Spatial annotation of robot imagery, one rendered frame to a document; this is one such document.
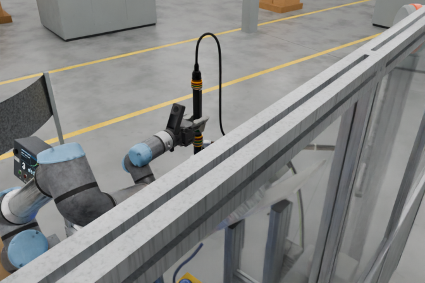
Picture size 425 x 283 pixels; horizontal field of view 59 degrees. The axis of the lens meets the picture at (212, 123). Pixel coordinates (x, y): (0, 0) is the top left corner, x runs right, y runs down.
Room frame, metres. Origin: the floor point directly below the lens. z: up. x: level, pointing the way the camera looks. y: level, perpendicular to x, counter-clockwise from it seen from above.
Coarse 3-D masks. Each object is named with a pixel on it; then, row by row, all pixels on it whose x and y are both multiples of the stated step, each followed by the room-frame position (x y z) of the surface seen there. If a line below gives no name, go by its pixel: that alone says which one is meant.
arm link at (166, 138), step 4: (160, 132) 1.17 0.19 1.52; (164, 132) 1.17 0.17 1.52; (160, 136) 1.14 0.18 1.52; (164, 136) 1.14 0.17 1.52; (168, 136) 1.15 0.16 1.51; (164, 140) 1.13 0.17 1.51; (168, 140) 1.14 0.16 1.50; (172, 140) 1.16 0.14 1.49; (164, 144) 1.12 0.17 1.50; (168, 144) 1.14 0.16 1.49; (172, 144) 1.15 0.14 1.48; (168, 148) 1.13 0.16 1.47; (164, 152) 1.13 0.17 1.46
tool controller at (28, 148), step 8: (32, 136) 1.59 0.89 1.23; (16, 144) 1.51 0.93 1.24; (24, 144) 1.49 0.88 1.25; (32, 144) 1.50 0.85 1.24; (40, 144) 1.52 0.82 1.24; (48, 144) 1.53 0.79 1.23; (16, 152) 1.48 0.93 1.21; (24, 152) 1.45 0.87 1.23; (32, 152) 1.42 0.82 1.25; (16, 160) 1.49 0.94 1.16; (24, 160) 1.45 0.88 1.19; (32, 160) 1.40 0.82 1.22; (16, 168) 1.48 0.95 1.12; (32, 168) 1.40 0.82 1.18; (16, 176) 1.47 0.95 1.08; (32, 176) 1.39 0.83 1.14
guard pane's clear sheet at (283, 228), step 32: (416, 64) 0.79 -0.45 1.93; (384, 96) 0.62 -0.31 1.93; (416, 96) 0.88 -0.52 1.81; (384, 128) 0.67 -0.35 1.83; (416, 128) 1.02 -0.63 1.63; (320, 160) 0.42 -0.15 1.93; (384, 160) 0.75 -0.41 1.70; (256, 192) 0.30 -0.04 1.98; (288, 192) 0.35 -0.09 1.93; (320, 192) 0.44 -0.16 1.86; (384, 192) 0.84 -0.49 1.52; (224, 224) 0.25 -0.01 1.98; (256, 224) 0.30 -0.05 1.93; (288, 224) 0.36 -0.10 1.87; (320, 224) 0.46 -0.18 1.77; (352, 224) 0.63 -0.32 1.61; (384, 224) 0.99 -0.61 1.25; (192, 256) 0.22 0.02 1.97; (224, 256) 0.26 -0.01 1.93; (256, 256) 0.30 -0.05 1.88; (288, 256) 0.38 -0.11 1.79; (320, 256) 0.49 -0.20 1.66; (352, 256) 0.70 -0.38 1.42
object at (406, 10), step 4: (412, 4) 1.26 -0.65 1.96; (416, 4) 1.25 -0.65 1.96; (420, 4) 1.25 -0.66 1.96; (400, 8) 1.29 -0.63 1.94; (404, 8) 1.26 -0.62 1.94; (408, 8) 1.24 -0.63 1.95; (412, 8) 1.23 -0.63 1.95; (416, 8) 1.23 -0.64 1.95; (400, 12) 1.28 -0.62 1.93; (404, 12) 1.25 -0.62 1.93; (408, 12) 1.23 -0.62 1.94; (412, 12) 1.22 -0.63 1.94; (396, 16) 1.31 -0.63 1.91; (400, 16) 1.27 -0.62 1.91; (404, 16) 1.24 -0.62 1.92; (396, 20) 1.30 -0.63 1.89; (400, 20) 1.27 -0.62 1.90
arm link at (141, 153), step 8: (152, 136) 1.14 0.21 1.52; (136, 144) 1.09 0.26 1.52; (144, 144) 1.08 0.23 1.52; (152, 144) 1.10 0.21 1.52; (160, 144) 1.11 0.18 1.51; (136, 152) 1.05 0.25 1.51; (144, 152) 1.06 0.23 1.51; (152, 152) 1.07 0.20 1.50; (160, 152) 1.10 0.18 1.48; (136, 160) 1.05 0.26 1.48; (144, 160) 1.04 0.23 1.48
